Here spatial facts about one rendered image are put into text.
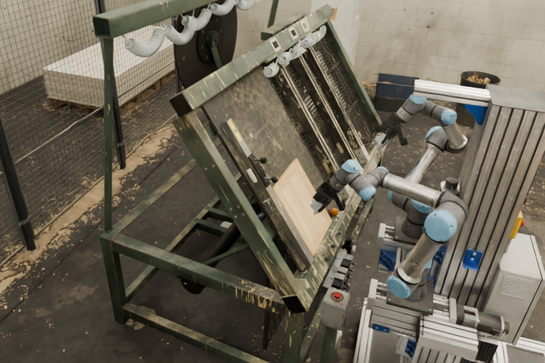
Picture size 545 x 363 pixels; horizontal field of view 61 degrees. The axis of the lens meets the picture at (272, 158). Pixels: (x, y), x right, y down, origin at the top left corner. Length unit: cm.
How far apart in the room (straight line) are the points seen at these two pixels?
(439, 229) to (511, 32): 597
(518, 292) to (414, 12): 557
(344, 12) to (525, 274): 440
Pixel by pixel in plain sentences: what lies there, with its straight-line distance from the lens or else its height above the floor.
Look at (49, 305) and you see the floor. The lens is 396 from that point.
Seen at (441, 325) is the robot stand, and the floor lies 96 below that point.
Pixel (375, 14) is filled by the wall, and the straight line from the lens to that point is 761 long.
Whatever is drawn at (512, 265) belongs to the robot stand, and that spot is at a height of 123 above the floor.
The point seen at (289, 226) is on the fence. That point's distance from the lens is 261.
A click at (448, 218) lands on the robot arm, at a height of 167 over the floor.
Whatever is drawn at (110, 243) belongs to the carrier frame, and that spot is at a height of 76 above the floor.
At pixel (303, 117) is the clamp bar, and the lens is 308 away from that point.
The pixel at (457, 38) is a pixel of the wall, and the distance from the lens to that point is 768.
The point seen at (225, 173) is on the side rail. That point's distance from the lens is 229.
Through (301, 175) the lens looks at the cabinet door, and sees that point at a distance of 289.
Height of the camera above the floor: 276
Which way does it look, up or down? 31 degrees down
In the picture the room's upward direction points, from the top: 3 degrees clockwise
